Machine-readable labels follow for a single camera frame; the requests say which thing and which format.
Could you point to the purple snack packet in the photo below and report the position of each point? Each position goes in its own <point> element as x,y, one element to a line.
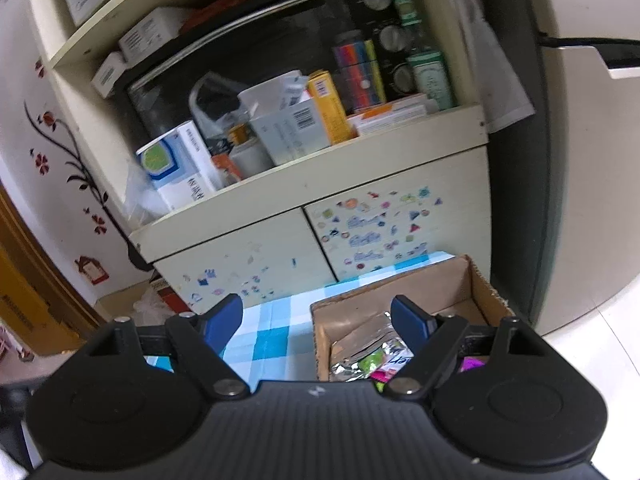
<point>470,364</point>

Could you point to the blue and white box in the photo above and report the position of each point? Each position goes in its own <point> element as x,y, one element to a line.
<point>175,170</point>

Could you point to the small white labelled box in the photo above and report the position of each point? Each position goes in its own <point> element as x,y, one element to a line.
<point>107,75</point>

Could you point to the white and blue snack packet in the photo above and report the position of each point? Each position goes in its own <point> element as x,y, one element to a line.
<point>400,354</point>

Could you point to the silver foil snack packet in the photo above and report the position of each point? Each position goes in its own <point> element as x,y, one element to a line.
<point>360,345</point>

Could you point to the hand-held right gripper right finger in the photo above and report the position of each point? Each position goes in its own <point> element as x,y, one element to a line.
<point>410,317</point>

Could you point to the open white barcode box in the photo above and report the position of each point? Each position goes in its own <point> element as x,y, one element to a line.
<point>285,130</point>

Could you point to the white bottle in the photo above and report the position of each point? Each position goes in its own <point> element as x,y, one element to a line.
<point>250,160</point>

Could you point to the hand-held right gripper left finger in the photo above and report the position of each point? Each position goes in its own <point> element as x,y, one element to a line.
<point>222,320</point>

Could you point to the large white labelled box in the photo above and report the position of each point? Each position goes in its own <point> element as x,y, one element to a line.
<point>150,32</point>

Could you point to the refrigerator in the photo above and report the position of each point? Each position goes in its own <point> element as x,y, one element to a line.
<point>590,160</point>

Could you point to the black toaster oven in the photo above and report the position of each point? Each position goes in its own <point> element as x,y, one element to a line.
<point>260,45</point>

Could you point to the blue white checkered tablecloth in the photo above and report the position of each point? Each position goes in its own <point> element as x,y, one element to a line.
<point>270,340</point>

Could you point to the small green and white box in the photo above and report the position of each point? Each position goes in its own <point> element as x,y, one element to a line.
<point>407,7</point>

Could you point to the red house wall sticker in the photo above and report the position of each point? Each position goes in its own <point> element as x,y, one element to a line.
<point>92,270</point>

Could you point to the white hanging cloth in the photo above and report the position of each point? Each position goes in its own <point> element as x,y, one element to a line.
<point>495,75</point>

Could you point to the brown patterned carton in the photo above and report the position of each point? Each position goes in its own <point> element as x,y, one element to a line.
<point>170,295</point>

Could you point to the pink and green snack packet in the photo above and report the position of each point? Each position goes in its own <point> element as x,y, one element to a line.
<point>372,362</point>

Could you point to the orange and white flat boxes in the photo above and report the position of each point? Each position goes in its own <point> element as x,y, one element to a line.
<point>390,115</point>

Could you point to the cardboard box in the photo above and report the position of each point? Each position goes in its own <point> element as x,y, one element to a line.
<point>350,310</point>

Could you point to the cream cabinet with stickers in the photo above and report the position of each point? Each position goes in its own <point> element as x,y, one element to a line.
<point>240,245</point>

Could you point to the wooden door frame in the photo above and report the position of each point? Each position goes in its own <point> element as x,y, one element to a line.
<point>30,280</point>

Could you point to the colourful striped marker pack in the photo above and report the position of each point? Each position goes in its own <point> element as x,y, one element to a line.
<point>357,70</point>

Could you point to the crumpled clear plastic bag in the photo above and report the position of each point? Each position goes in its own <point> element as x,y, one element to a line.
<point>215,100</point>

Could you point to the yellow box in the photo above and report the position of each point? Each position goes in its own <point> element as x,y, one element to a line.
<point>330,105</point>

